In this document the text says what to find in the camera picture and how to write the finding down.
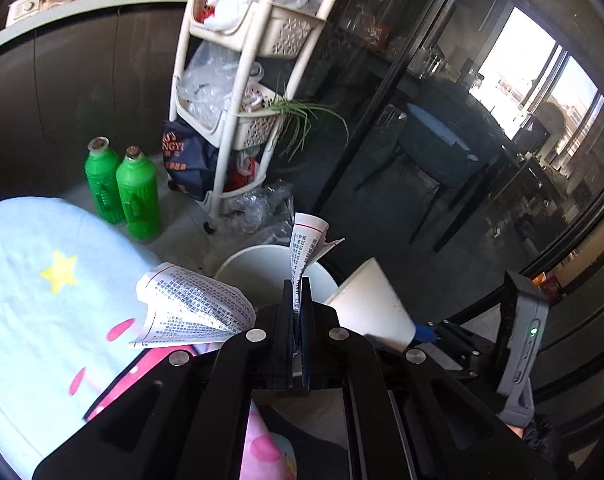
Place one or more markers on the dark dining chair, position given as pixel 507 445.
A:
pixel 441 145

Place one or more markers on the dark kitchen counter cabinets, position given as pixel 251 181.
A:
pixel 82 70

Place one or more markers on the navy shopping bag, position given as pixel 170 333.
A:
pixel 187 160

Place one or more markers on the glass sliding door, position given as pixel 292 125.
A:
pixel 381 85

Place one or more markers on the white paper cup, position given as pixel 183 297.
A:
pixel 371 300

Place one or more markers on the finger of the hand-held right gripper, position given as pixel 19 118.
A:
pixel 424 333

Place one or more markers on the bundle of clear plastic bags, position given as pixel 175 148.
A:
pixel 207 85

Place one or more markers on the green plastic bottle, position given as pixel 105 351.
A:
pixel 102 180
pixel 139 195

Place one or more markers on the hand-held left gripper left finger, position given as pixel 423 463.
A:
pixel 288 325

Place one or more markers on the bunch of green onions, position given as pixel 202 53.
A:
pixel 302 120

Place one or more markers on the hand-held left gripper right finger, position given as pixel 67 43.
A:
pixel 306 330

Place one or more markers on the white plastic storage rack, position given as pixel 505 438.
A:
pixel 282 35

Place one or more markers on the printed paper leaflet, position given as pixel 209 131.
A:
pixel 192 305

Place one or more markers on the red white plastic bag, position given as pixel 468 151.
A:
pixel 244 170

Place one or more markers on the crumpled clear plastic bag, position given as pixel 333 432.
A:
pixel 262 210

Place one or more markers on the white plastic bucket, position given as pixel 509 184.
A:
pixel 252 270

